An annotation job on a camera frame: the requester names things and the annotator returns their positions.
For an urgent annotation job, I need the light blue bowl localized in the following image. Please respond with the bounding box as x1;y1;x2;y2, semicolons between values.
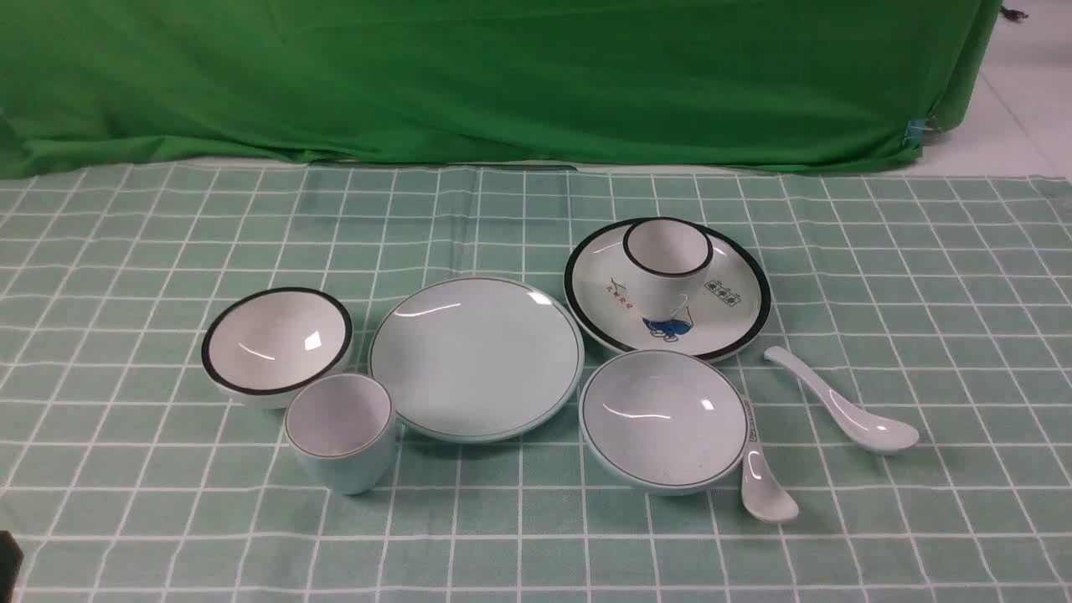
578;350;754;496

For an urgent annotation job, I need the white spoon with label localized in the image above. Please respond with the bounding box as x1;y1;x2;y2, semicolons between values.
740;395;800;524

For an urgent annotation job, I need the black-rimmed patterned plate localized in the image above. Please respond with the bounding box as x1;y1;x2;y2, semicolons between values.
564;217;772;362

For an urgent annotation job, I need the green checkered tablecloth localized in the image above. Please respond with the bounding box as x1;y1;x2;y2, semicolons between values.
1;163;1071;602

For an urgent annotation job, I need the green backdrop cloth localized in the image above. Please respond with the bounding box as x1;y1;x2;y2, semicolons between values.
1;1;1000;178

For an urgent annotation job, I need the black-rimmed white bowl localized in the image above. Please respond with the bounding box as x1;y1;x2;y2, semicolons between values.
200;286;353;410

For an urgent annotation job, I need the plain white spoon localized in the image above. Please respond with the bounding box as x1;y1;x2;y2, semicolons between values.
763;345;921;456

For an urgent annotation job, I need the blue binder clip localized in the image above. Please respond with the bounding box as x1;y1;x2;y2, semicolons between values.
900;119;928;150

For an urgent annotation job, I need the light blue cup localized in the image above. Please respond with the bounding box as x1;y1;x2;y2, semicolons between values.
284;374;398;496

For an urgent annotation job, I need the light blue plate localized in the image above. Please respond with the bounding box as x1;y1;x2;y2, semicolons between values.
368;277;585;444

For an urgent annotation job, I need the black-rimmed white cup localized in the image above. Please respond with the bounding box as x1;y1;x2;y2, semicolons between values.
621;218;714;323

